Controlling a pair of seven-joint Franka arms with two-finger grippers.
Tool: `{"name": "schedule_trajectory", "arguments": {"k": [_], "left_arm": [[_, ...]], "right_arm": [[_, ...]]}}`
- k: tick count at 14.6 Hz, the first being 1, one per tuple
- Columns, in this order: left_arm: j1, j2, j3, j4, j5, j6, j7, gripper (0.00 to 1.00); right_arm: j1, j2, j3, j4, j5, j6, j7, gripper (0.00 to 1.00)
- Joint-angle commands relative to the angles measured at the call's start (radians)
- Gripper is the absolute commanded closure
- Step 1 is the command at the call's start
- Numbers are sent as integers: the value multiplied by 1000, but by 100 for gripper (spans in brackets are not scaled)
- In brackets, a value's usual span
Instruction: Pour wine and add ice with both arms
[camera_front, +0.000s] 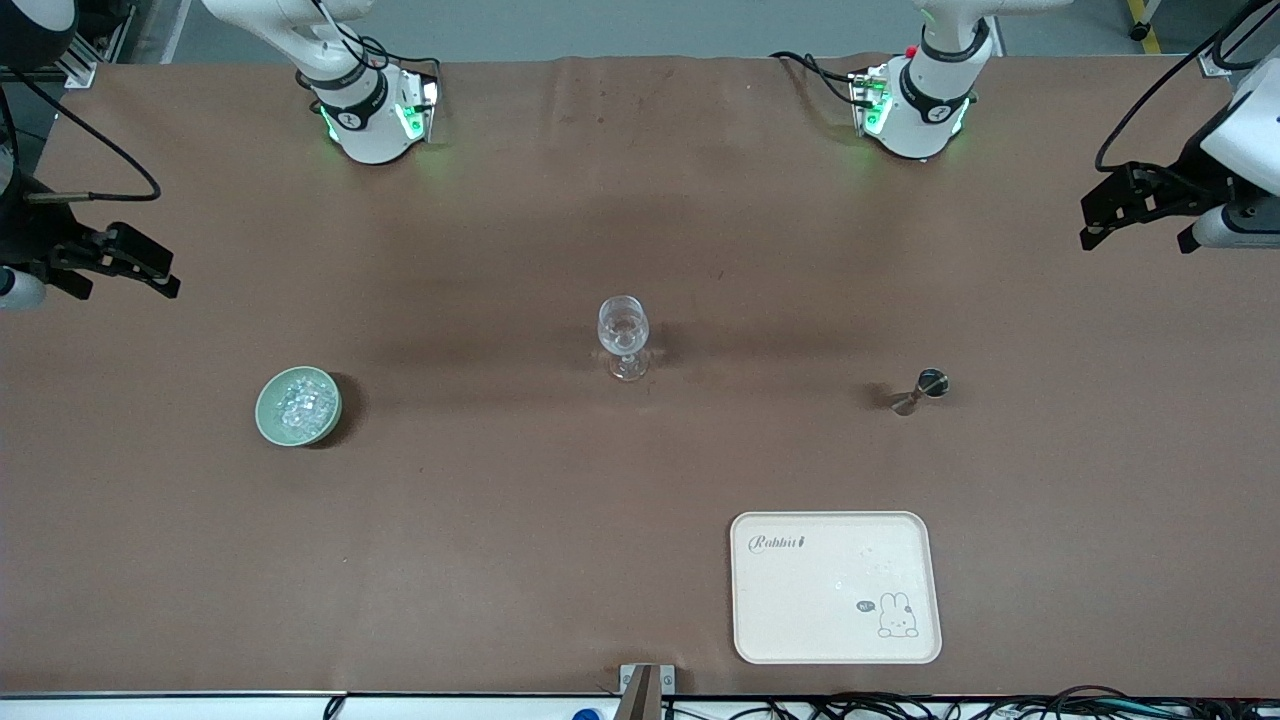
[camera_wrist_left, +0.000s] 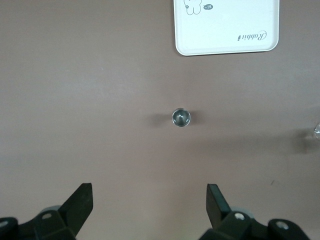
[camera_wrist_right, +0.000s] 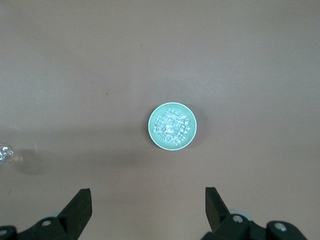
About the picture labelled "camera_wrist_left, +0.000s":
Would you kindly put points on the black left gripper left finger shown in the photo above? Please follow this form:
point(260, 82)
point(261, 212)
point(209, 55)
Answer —
point(70, 215)

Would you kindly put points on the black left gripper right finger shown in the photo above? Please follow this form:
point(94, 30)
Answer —
point(220, 212)

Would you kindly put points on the steel double jigger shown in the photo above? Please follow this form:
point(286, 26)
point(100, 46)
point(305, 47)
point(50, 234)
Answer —
point(181, 117)

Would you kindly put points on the clear stemmed wine glass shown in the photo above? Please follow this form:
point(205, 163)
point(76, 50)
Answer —
point(318, 131)

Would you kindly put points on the white rabbit print tray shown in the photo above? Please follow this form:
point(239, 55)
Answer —
point(225, 25)

